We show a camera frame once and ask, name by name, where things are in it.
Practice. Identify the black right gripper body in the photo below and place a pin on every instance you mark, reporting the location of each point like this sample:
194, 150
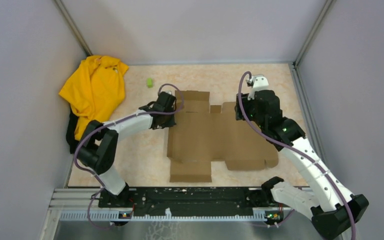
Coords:
249, 107

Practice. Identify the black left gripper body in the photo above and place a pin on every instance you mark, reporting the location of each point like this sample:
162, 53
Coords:
169, 121

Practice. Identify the brown cardboard box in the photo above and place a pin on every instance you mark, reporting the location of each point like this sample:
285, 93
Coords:
205, 133

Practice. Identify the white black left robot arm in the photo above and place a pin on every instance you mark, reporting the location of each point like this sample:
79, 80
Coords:
97, 147

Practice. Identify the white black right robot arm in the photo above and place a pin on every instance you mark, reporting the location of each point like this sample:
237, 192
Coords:
332, 208

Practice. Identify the small green block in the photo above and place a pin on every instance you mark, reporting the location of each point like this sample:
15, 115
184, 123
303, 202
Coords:
149, 82

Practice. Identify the yellow jacket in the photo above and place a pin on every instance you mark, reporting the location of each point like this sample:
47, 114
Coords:
95, 90

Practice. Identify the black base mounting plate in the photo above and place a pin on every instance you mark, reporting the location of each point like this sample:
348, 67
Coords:
194, 202

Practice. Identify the black cloth under jacket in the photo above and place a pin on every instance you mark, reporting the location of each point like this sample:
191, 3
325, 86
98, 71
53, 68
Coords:
70, 132

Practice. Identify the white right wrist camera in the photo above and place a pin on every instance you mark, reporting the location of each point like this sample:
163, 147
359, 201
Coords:
257, 83

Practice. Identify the aluminium front frame rail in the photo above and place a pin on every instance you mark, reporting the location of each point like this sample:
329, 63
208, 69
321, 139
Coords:
81, 204

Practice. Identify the aluminium corner post left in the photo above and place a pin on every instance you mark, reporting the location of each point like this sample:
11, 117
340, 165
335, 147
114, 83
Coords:
61, 7

